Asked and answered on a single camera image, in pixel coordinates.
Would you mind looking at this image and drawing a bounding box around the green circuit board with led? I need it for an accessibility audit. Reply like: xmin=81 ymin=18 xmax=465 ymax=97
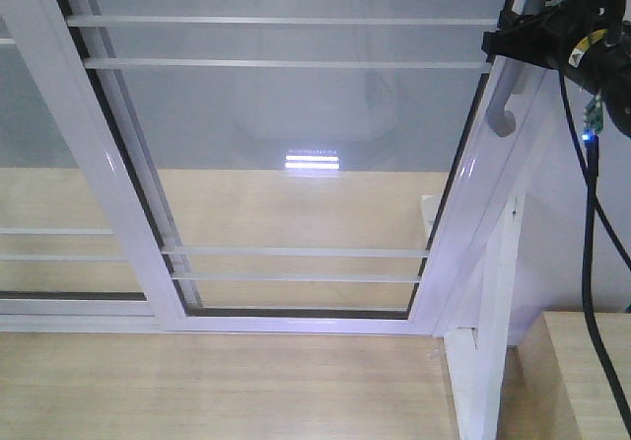
xmin=581 ymin=93 xmax=604 ymax=142

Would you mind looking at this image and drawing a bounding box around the black cable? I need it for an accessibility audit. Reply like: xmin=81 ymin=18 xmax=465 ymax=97
xmin=557 ymin=67 xmax=631 ymax=434

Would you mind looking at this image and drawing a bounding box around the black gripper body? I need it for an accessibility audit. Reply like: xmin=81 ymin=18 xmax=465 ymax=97
xmin=481 ymin=3 xmax=580 ymax=71

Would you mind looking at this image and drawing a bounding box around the white wooden support stand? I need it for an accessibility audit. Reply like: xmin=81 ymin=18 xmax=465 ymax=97
xmin=444 ymin=193 xmax=526 ymax=439

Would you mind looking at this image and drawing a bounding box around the silver curved door handle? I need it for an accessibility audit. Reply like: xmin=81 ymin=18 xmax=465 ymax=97
xmin=485 ymin=0 xmax=543 ymax=137

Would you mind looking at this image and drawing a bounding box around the white framed transparent sliding door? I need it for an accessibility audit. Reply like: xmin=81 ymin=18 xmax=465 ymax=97
xmin=1 ymin=0 xmax=548 ymax=335

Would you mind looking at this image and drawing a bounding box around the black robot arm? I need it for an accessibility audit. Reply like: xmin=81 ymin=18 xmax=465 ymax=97
xmin=482 ymin=0 xmax=630 ymax=135

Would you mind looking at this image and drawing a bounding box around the white fixed window frame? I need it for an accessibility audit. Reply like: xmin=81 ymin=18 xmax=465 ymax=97
xmin=1 ymin=26 xmax=186 ymax=330

